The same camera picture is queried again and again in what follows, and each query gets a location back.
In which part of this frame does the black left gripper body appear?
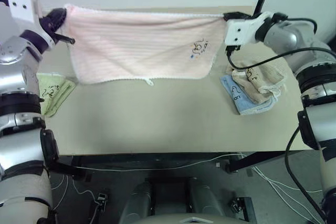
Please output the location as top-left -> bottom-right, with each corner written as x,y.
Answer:
39,10 -> 67,40

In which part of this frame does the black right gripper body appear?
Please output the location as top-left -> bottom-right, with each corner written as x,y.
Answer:
230,11 -> 257,22

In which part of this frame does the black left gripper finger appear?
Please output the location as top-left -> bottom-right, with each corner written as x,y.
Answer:
54,34 -> 77,45
53,7 -> 69,20

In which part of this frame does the pink striped towel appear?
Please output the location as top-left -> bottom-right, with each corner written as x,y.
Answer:
64,3 -> 228,87

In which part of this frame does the green folded towel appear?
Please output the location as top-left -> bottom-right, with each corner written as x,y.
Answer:
36,72 -> 77,118

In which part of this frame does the beige crumpled towel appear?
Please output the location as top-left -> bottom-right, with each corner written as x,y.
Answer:
226,57 -> 288,104

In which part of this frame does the blue folded towel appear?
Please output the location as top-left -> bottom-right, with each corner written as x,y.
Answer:
219,74 -> 279,116

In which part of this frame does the black table foot clamp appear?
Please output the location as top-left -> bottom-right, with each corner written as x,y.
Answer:
227,196 -> 257,222
90,189 -> 110,215

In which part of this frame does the dark grey rounded robot leg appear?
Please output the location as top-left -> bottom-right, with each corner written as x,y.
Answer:
119,177 -> 164,224
186,177 -> 227,224

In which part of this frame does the grey robot torso edge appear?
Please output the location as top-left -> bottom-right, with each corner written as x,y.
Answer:
136,214 -> 235,224

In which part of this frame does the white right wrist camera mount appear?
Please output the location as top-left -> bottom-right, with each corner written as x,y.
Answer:
224,11 -> 273,48

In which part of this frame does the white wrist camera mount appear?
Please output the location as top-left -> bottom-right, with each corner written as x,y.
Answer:
5,0 -> 57,50
224,11 -> 273,48

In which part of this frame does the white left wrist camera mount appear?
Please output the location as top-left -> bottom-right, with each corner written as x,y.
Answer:
5,0 -> 57,50

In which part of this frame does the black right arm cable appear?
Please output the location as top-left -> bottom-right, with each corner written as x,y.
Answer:
285,17 -> 318,35
285,125 -> 328,222

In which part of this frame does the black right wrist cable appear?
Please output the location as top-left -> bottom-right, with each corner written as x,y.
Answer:
225,45 -> 336,71

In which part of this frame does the black table frame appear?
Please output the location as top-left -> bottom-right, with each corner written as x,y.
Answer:
47,150 -> 305,183

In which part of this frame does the thin white wire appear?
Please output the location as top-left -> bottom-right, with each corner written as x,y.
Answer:
250,165 -> 324,222
51,174 -> 111,205
70,153 -> 248,173

